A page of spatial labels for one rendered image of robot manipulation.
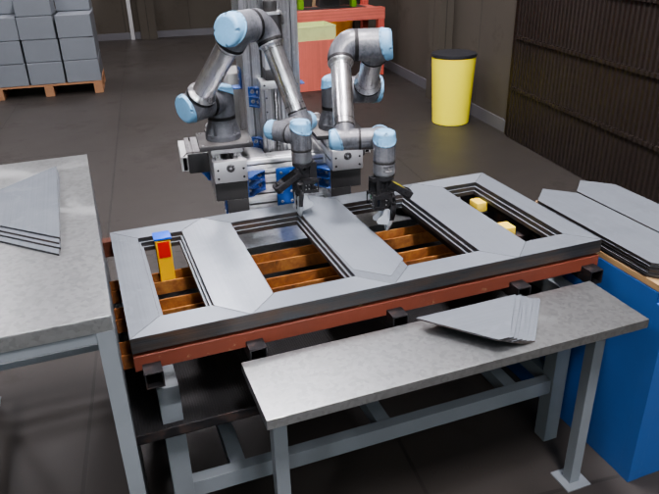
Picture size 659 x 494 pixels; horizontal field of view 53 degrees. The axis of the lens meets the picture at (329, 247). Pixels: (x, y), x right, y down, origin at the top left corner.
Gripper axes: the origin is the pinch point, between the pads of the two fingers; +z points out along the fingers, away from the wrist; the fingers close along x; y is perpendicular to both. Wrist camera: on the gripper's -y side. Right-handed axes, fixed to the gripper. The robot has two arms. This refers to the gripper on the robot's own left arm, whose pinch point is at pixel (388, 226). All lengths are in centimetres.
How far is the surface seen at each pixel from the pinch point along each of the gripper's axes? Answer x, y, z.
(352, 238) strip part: 2.5, 15.0, 0.9
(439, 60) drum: -378, -235, 22
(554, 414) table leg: 36, -55, 74
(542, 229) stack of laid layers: 18, -53, 3
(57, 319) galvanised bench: 52, 108, -18
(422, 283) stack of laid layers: 36.9, 6.1, 3.1
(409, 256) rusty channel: -5.5, -11.7, 16.8
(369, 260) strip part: 19.8, 16.4, 0.9
